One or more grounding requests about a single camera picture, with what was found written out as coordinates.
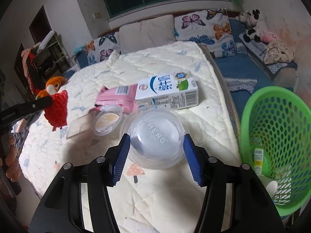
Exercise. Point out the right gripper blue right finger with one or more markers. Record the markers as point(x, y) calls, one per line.
point(193, 159)

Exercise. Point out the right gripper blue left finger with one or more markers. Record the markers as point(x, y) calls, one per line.
point(116, 157)

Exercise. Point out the clear plastic bowl container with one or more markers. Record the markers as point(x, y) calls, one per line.
point(156, 137)

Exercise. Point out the small clear pudding cup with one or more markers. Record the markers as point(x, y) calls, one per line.
point(107, 119)

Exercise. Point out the white blue milk carton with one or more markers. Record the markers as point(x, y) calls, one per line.
point(171, 91)

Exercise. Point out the person's left hand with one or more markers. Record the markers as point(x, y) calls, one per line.
point(13, 172)

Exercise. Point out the orange parrot plush toy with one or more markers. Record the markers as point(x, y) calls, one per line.
point(52, 86)

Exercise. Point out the pink snack package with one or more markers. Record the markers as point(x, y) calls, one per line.
point(124, 96)

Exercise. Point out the small bottle in basket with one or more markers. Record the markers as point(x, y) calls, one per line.
point(258, 157)

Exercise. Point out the white quilted mattress pad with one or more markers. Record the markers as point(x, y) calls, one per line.
point(144, 200)

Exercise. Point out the metal clothes rack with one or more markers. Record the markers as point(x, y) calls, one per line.
point(44, 60)

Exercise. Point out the green plastic mesh basket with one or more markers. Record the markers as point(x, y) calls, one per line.
point(277, 121)

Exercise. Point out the butterfly print pillow left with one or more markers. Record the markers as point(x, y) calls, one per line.
point(100, 49)

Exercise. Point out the butterfly print pillow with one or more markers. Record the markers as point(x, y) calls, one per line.
point(207, 27)
point(100, 49)

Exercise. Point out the blue patterned folded blanket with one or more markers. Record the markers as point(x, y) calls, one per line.
point(258, 51)

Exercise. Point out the butterfly print pillow right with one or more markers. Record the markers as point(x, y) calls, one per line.
point(207, 27)

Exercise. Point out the plain beige pillow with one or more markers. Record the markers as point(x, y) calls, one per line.
point(148, 33)

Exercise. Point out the crumpled beige spotted cloth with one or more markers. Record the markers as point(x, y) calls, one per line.
point(279, 52)

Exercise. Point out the black white cow plush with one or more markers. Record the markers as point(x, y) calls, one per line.
point(252, 20)

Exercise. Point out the pink plush toy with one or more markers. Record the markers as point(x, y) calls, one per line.
point(268, 37)

